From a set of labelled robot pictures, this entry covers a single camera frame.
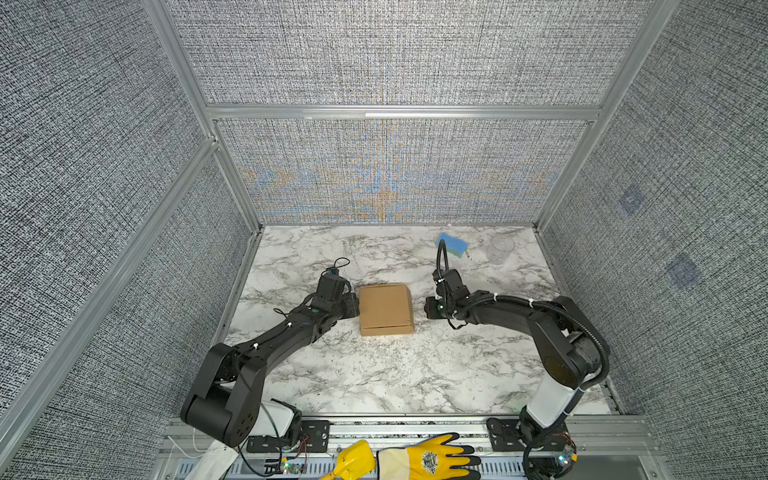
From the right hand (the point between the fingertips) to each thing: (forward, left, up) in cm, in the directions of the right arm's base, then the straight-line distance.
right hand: (427, 306), depth 96 cm
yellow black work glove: (-41, +2, +2) cm, 41 cm away
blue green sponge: (+29, -14, -3) cm, 33 cm away
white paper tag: (-42, +53, +2) cm, 67 cm away
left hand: (-2, +23, +6) cm, 24 cm away
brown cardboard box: (-1, +13, +1) cm, 14 cm away
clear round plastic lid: (+23, -29, +5) cm, 37 cm away
